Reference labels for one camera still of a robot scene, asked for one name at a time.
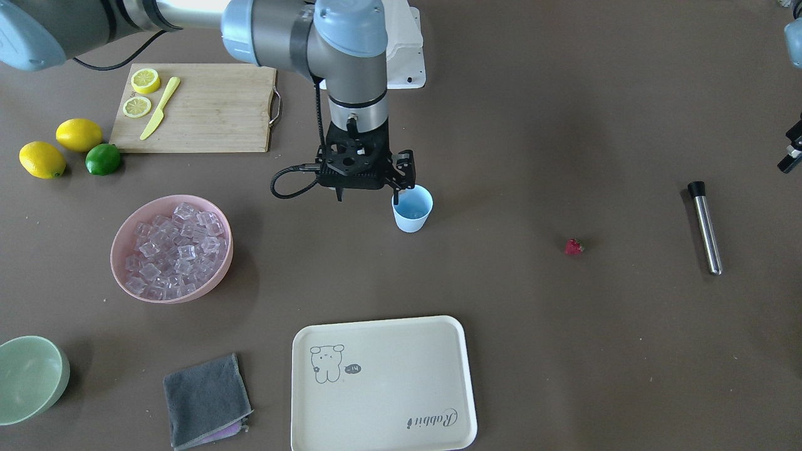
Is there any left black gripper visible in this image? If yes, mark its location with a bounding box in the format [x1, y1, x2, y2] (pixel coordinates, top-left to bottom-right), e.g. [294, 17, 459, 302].
[777, 119, 801, 174]

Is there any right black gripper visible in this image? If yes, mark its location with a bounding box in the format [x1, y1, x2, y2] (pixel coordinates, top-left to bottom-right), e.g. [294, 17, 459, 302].
[317, 121, 416, 205]

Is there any light blue plastic cup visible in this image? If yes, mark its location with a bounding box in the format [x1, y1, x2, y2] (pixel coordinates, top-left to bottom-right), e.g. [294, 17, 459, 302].
[390, 185, 434, 233]

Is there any clear ice cube pile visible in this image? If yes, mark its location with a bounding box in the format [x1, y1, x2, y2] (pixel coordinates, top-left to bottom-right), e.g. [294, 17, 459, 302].
[124, 202, 226, 300]

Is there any red strawberry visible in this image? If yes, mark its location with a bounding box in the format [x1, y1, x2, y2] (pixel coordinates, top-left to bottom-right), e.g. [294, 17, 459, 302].
[564, 239, 585, 255]

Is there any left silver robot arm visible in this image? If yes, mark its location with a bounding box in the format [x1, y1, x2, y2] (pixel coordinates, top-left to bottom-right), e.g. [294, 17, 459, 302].
[778, 18, 801, 174]

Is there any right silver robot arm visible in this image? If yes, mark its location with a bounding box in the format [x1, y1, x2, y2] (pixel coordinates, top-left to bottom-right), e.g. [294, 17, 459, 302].
[1, 1, 416, 205]

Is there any wooden cutting board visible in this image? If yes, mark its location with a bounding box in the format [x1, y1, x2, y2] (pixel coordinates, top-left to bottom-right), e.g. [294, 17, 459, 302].
[108, 63, 281, 153]

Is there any cream rabbit tray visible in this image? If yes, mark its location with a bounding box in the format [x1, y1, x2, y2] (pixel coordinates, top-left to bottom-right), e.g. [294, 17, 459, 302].
[290, 315, 478, 450]

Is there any pink bowl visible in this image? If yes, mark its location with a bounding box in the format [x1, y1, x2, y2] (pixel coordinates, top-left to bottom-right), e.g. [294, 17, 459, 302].
[110, 194, 234, 304]

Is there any lemon slice near knife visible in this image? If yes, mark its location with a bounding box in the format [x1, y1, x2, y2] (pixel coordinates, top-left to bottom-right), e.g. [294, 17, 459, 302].
[130, 68, 161, 95]

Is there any lemon slice at board edge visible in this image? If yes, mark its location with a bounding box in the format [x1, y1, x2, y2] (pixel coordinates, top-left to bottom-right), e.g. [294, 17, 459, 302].
[121, 95, 152, 119]

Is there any green lime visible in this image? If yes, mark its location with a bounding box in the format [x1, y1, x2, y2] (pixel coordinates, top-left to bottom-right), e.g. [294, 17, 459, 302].
[84, 143, 122, 176]

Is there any grey folded cloth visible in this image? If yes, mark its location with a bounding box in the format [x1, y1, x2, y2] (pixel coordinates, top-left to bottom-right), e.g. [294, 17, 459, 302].
[163, 353, 253, 450]

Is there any upper whole yellow lemon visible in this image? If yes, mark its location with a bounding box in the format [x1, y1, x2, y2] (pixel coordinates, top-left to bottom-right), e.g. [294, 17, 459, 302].
[56, 118, 103, 152]

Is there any whole yellow lemon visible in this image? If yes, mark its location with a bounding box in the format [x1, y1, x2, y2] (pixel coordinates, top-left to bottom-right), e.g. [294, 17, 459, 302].
[56, 118, 103, 152]
[18, 141, 68, 179]

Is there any lower whole yellow lemon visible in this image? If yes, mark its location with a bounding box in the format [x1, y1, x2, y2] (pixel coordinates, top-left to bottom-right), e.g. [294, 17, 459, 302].
[18, 141, 68, 179]

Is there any green bowl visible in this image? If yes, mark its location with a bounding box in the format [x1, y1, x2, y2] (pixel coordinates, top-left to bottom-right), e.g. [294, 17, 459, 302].
[1, 336, 71, 426]

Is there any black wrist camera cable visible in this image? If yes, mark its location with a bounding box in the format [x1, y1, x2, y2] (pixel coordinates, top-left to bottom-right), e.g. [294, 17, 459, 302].
[271, 81, 326, 200]

